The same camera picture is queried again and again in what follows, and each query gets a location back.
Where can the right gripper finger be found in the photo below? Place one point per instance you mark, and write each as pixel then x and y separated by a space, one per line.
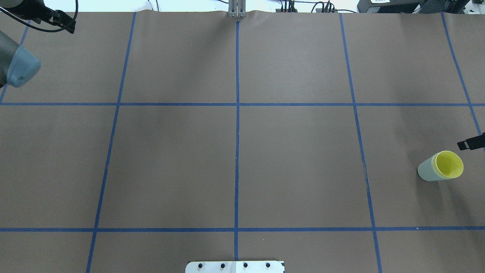
pixel 475 143

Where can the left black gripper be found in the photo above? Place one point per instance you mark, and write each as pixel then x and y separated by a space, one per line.
pixel 60 18

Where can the yellow cup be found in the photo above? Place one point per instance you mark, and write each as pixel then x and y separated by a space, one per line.
pixel 447 165

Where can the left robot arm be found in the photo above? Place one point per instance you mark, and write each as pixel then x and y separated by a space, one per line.
pixel 17 64

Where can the green cup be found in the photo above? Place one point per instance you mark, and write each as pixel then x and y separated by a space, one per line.
pixel 426 170

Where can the aluminium frame post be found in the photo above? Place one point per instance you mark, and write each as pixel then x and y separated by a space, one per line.
pixel 237 8

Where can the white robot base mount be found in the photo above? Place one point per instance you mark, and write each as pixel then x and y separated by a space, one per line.
pixel 250 266

